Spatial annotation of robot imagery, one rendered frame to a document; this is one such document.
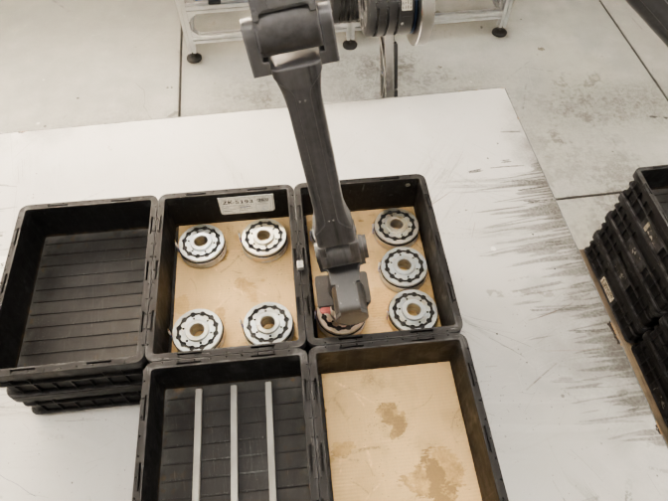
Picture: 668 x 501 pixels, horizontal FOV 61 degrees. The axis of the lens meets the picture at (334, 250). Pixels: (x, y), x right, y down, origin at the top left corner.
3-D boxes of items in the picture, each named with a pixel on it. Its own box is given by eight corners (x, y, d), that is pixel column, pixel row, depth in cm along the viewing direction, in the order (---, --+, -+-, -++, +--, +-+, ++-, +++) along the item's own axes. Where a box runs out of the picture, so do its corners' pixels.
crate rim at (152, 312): (161, 201, 127) (158, 194, 125) (293, 190, 129) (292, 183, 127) (147, 367, 105) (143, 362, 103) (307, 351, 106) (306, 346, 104)
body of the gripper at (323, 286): (371, 304, 108) (374, 287, 101) (318, 310, 107) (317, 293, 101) (366, 274, 111) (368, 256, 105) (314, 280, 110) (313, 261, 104)
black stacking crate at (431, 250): (296, 216, 136) (294, 185, 127) (417, 206, 138) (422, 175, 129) (310, 370, 115) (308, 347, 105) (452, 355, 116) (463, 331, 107)
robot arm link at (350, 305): (364, 229, 93) (312, 239, 94) (376, 291, 88) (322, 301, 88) (369, 262, 104) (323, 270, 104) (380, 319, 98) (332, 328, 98)
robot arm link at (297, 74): (327, -8, 68) (240, 10, 68) (331, 10, 64) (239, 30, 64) (369, 243, 98) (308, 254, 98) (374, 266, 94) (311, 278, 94)
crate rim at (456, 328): (293, 190, 129) (293, 183, 127) (422, 179, 130) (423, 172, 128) (307, 351, 106) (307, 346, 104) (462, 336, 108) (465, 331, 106)
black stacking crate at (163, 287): (172, 227, 135) (160, 196, 125) (295, 216, 136) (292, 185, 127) (161, 385, 113) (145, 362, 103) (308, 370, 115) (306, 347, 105)
